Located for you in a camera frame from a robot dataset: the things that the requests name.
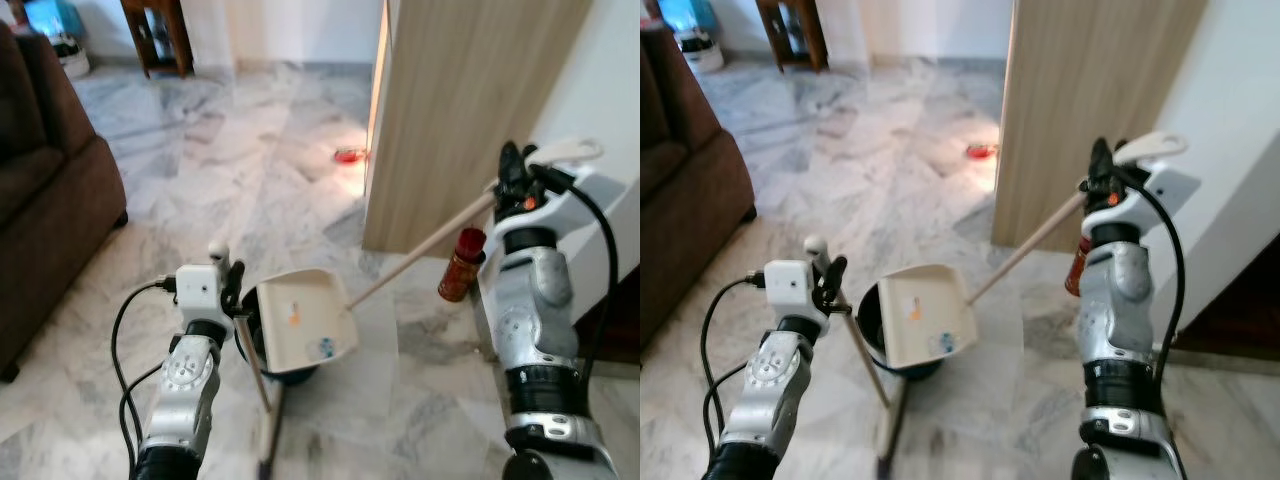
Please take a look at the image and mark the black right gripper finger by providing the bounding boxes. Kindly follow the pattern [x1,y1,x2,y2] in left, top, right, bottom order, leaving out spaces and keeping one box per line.
[500,142,536,187]
[1090,138,1119,183]

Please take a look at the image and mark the wooden broom with white grip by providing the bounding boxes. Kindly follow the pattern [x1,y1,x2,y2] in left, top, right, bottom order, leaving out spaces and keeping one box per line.
[803,235,913,469]
[208,241,288,473]

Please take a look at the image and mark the black round bucket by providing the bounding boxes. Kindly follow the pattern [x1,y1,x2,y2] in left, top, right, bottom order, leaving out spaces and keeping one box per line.
[243,288,323,387]
[855,282,946,383]

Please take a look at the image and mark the light wood cabinet panel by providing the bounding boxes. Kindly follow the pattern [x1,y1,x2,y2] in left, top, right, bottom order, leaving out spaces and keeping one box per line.
[990,0,1211,253]
[361,0,597,259]

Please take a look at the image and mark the dark brown sofa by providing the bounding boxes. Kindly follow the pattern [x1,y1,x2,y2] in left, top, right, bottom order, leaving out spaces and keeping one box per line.
[0,20,129,383]
[640,25,758,351]

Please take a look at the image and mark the white round appliance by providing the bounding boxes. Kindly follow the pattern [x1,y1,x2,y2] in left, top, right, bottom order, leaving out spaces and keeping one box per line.
[678,28,726,74]
[50,33,91,80]

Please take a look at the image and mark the light blue object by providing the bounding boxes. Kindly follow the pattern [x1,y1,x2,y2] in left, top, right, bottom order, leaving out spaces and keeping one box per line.
[25,0,86,41]
[655,0,719,36]

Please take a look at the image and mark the dark wooden side table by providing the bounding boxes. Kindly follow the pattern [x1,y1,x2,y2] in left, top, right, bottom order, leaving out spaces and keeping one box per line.
[120,0,197,80]
[755,0,831,73]

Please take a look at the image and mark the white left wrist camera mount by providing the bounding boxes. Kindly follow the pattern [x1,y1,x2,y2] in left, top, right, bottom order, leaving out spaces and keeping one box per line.
[765,260,811,319]
[176,264,223,323]

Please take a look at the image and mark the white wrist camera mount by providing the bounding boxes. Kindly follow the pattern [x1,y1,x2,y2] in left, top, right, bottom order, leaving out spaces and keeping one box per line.
[535,163,629,261]
[765,260,811,319]
[1135,163,1203,241]
[176,264,223,323]

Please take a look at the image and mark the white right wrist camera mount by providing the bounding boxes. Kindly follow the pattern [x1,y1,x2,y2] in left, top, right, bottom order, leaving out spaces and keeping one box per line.
[535,163,629,261]
[1135,163,1203,241]

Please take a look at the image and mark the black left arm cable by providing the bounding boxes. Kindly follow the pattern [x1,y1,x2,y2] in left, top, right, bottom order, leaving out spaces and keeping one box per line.
[698,272,769,480]
[110,278,179,480]

